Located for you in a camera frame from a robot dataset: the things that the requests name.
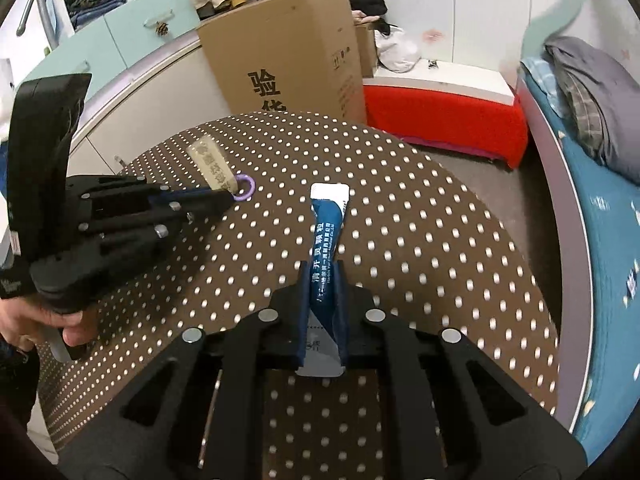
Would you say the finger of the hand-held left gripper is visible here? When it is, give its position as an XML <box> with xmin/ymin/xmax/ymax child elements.
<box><xmin>82</xmin><ymin>202</ymin><xmax>232</xmax><ymax>271</ymax></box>
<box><xmin>67</xmin><ymin>176</ymin><xmax>236</xmax><ymax>216</ymax></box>

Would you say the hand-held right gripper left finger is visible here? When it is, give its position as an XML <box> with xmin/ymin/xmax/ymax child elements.
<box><xmin>57</xmin><ymin>262</ymin><xmax>311</xmax><ymax>480</ymax></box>

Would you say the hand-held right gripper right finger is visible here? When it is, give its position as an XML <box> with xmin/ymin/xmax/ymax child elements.
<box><xmin>335</xmin><ymin>262</ymin><xmax>588</xmax><ymax>480</ymax></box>

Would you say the beige tag with purple ring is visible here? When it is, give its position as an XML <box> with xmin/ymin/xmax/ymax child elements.
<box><xmin>189</xmin><ymin>135</ymin><xmax>257</xmax><ymax>204</ymax></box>

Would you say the blue white ointment tube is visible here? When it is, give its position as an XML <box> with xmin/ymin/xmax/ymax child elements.
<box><xmin>295</xmin><ymin>182</ymin><xmax>350</xmax><ymax>378</ymax></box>

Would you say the person's left hand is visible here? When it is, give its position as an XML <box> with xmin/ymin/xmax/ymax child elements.
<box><xmin>0</xmin><ymin>295</ymin><xmax>98</xmax><ymax>356</ymax></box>

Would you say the brown polka dot table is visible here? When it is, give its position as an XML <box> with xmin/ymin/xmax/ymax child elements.
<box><xmin>37</xmin><ymin>110</ymin><xmax>561</xmax><ymax>480</ymax></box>

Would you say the beige lower cabinet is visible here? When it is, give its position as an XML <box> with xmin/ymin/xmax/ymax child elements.
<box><xmin>65</xmin><ymin>35</ymin><xmax>236</xmax><ymax>176</ymax></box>

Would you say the teal drawer cabinet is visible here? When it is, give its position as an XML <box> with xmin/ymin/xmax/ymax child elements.
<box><xmin>27</xmin><ymin>0</ymin><xmax>202</xmax><ymax>88</ymax></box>

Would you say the dark folded clothes pile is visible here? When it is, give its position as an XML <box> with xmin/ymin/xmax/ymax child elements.
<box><xmin>67</xmin><ymin>0</ymin><xmax>126</xmax><ymax>28</ymax></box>

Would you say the large cardboard box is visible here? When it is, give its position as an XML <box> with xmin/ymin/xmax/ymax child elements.
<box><xmin>196</xmin><ymin>0</ymin><xmax>369</xmax><ymax>126</ymax></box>

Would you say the red storage bench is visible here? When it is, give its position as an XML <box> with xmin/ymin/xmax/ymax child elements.
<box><xmin>362</xmin><ymin>82</ymin><xmax>530</xmax><ymax>170</ymax></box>

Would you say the small cardboard box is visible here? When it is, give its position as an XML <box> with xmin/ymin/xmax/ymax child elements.
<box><xmin>354</xmin><ymin>22</ymin><xmax>379</xmax><ymax>79</ymax></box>

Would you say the white board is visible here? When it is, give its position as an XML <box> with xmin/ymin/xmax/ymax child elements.
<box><xmin>362</xmin><ymin>57</ymin><xmax>517</xmax><ymax>107</ymax></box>

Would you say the blue patterned bed sheet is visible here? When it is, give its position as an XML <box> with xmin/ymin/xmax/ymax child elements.
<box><xmin>520</xmin><ymin>57</ymin><xmax>640</xmax><ymax>466</ymax></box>

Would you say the white plastic bag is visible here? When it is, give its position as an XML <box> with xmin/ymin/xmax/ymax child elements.
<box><xmin>374</xmin><ymin>24</ymin><xmax>422</xmax><ymax>73</ymax></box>

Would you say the pink cloth item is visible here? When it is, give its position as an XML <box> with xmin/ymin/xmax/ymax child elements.
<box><xmin>351</xmin><ymin>9</ymin><xmax>386</xmax><ymax>28</ymax></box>

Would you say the black cloth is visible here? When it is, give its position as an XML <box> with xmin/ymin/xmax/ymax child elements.
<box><xmin>344</xmin><ymin>0</ymin><xmax>389</xmax><ymax>17</ymax></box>

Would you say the blue plaid pillow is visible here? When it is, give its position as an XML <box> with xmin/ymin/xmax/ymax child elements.
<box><xmin>520</xmin><ymin>56</ymin><xmax>571</xmax><ymax>111</ymax></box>

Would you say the white wardrobe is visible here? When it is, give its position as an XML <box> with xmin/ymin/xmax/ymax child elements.
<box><xmin>272</xmin><ymin>0</ymin><xmax>531</xmax><ymax>78</ymax></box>

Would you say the grey quilt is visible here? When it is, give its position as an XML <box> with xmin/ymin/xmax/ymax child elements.
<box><xmin>544</xmin><ymin>36</ymin><xmax>640</xmax><ymax>184</ymax></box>

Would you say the curved metal rail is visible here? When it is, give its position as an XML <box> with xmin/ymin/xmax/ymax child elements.
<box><xmin>15</xmin><ymin>0</ymin><xmax>68</xmax><ymax>46</ymax></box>

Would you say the teal bunk bed frame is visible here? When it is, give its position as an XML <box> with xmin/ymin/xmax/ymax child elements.
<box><xmin>515</xmin><ymin>0</ymin><xmax>640</xmax><ymax>436</ymax></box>

